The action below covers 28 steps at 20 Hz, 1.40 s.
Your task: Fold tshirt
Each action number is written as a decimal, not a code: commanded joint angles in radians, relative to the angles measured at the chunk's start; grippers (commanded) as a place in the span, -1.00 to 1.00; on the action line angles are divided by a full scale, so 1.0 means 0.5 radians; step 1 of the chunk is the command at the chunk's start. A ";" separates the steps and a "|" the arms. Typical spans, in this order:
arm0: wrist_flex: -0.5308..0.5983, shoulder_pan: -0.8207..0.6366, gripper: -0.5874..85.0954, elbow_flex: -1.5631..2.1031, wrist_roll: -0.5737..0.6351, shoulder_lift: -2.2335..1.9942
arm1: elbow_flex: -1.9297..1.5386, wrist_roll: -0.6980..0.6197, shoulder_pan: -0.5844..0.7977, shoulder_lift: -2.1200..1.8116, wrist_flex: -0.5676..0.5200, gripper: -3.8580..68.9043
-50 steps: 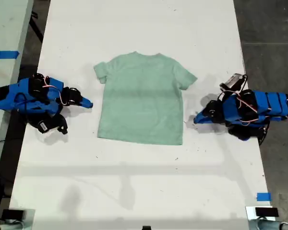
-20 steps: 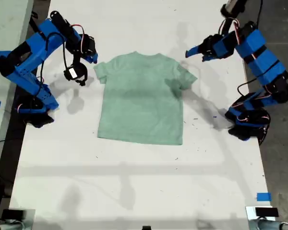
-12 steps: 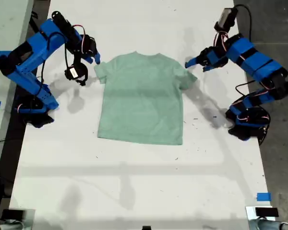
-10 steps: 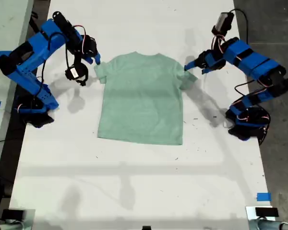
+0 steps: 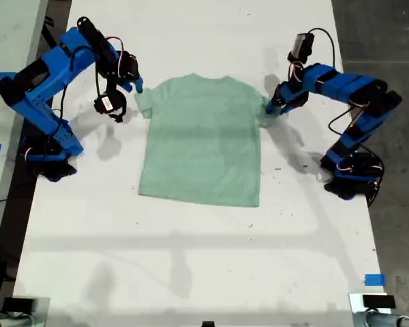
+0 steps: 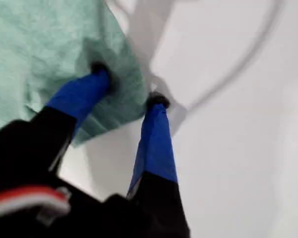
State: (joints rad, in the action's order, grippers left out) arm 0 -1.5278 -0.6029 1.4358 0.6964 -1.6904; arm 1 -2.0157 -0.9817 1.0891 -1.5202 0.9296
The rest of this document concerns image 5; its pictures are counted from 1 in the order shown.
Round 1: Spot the pale green T-shirt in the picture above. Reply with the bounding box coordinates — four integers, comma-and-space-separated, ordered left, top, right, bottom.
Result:
134, 72, 277, 208

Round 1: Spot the black stand leg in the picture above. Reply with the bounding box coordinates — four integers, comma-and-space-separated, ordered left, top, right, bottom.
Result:
40, 5, 63, 63

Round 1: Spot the pale side table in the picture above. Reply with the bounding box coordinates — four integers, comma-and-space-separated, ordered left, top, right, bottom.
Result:
0, 0, 49, 246

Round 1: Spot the pale grey pipe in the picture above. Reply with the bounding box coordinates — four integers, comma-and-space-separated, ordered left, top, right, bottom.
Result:
0, 313, 35, 327
354, 311, 409, 327

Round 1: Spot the black camera stalk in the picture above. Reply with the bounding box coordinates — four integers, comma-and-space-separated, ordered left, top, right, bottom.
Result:
289, 59, 306, 84
105, 73, 119, 98

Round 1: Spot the black camera box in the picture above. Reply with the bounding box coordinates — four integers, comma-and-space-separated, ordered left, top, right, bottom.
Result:
286, 32, 316, 65
93, 89, 127, 123

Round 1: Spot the black camera cable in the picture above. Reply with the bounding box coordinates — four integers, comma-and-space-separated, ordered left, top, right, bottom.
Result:
306, 27, 355, 137
52, 46, 102, 137

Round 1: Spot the black arm base cable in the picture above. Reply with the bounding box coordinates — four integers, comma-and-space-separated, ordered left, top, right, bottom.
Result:
359, 144, 386, 208

